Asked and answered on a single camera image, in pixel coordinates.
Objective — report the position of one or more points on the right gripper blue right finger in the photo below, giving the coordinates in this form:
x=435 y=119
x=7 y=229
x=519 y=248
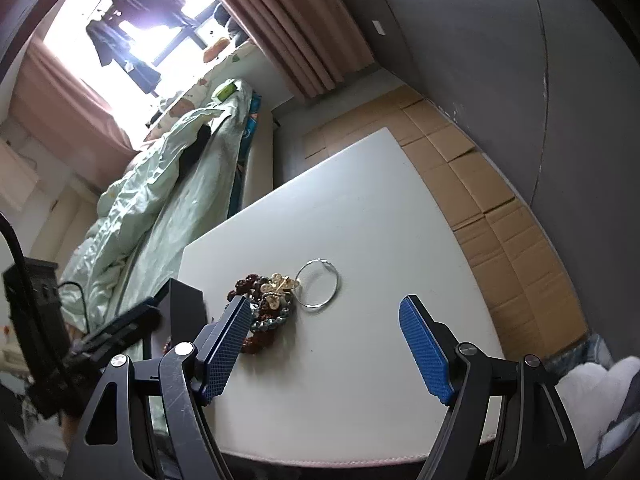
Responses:
x=433 y=348

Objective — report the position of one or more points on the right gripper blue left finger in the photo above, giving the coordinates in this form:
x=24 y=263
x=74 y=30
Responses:
x=219 y=345

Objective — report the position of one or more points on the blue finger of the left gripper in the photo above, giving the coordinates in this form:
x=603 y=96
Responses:
x=122 y=332

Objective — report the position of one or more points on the black jewelry box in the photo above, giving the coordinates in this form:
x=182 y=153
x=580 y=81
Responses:
x=182 y=316

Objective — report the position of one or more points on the silver chain jewelry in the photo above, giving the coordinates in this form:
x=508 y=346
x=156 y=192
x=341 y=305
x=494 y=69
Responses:
x=271 y=311

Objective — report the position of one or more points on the gold butterfly brooch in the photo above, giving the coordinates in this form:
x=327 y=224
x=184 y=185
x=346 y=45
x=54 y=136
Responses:
x=278 y=290

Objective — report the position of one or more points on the flattened cardboard on floor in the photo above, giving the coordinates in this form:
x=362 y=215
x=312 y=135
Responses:
x=522 y=280

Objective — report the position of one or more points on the light green duvet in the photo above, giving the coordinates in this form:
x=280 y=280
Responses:
x=145 y=199

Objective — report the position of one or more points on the bed with green sheet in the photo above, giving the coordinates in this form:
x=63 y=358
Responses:
x=200 y=179

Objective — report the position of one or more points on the beige hanging cloth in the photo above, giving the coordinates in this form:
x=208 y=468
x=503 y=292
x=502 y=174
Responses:
x=17 y=179

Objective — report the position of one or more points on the black garment on bed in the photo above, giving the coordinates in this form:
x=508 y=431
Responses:
x=192 y=154

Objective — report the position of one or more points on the pink left curtain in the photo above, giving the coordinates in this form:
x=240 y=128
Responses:
x=69 y=118

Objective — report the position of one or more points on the pink curtain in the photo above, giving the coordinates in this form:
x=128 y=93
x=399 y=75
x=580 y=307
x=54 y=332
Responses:
x=69 y=118
x=314 y=44

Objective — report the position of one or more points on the green tissue box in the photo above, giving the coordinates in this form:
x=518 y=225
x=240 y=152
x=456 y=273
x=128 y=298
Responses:
x=225 y=92

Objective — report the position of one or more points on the patterned window seat cushion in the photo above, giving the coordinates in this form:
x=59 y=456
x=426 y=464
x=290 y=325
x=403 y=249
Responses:
x=198 y=92

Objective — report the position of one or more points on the orange plush toy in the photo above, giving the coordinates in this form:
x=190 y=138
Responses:
x=215 y=49

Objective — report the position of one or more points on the dark pillows on sill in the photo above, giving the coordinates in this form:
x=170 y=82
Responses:
x=233 y=29

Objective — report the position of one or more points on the pink right curtain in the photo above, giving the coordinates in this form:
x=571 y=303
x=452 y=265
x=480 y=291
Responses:
x=314 y=44

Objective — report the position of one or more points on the dark hanging clothes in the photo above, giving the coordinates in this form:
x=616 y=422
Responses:
x=138 y=35

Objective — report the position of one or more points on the white wall socket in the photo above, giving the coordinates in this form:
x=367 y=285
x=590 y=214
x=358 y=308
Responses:
x=379 y=27

